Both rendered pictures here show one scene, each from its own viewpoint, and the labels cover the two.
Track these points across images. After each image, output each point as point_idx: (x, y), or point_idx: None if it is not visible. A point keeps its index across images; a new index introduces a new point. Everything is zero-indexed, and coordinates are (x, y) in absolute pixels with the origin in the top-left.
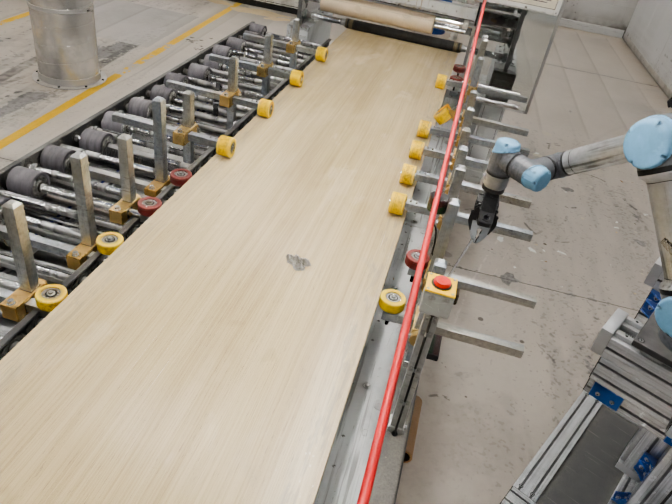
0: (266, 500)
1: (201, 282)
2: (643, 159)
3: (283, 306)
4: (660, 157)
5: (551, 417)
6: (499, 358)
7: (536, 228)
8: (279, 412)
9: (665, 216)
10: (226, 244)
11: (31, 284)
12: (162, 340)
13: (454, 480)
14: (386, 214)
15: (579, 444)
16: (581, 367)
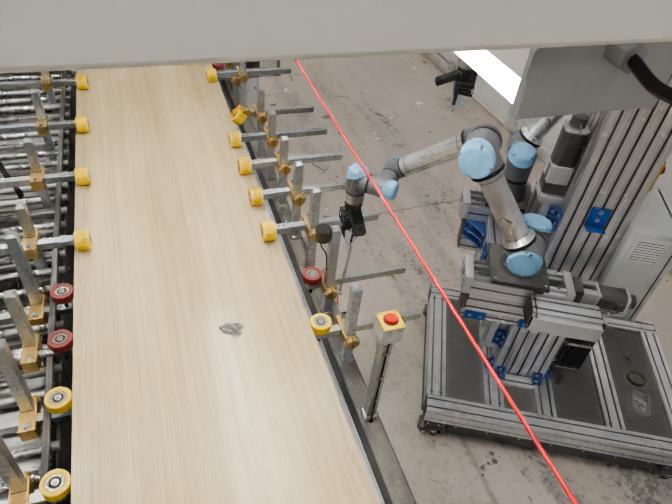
0: None
1: (172, 392)
2: (477, 173)
3: (251, 376)
4: (489, 170)
5: (413, 322)
6: None
7: (323, 165)
8: (314, 465)
9: (498, 204)
10: (162, 343)
11: (23, 484)
12: (186, 463)
13: (379, 407)
14: (263, 244)
15: (447, 337)
16: (412, 271)
